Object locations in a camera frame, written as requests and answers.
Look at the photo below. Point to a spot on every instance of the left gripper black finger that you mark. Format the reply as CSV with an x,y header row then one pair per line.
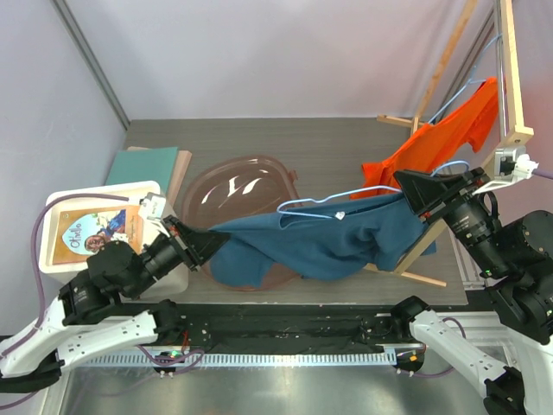
x,y
185,231
200,249

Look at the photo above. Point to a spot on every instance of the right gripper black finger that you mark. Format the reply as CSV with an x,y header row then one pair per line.
x,y
432,200
406,178

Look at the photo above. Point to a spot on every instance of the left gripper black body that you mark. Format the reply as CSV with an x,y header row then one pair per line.
x,y
179,239

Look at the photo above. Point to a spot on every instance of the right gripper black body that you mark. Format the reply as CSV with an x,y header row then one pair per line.
x,y
451,195

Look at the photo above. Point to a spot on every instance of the blue t shirt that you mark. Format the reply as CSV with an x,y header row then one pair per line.
x,y
325,242

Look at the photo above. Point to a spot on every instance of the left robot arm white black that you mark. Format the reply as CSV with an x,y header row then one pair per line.
x,y
69,330

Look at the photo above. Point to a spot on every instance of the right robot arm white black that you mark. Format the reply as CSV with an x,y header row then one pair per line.
x,y
518,256

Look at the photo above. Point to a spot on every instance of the orange t shirt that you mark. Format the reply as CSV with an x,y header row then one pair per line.
x,y
433,145

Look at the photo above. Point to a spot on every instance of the light blue hanger orange shirt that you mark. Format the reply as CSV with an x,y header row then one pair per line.
x,y
468,75

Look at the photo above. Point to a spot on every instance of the pink transparent plastic bin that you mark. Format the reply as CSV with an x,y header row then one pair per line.
x,y
240,187

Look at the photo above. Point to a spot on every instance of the white drawer box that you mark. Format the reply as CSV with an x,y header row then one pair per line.
x,y
128,194

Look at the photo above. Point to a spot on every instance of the teal book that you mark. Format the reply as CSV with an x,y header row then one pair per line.
x,y
143,165

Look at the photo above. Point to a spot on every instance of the wooden clothes rack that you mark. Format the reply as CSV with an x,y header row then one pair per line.
x,y
514,133

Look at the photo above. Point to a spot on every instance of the Othello book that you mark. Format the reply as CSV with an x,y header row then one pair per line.
x,y
82,233

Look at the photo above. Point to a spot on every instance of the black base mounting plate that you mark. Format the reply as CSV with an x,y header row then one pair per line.
x,y
286,329

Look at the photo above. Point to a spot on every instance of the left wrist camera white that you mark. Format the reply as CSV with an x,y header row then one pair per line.
x,y
151,207

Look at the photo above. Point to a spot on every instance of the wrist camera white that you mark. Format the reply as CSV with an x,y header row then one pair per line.
x,y
151,207
509,165

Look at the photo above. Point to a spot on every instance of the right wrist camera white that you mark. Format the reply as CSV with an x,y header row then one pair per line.
x,y
509,165

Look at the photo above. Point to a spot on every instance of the aluminium frame rails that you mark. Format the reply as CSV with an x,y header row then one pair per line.
x,y
460,332

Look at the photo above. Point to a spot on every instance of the white slotted cable duct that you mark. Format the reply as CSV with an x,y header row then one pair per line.
x,y
138,359

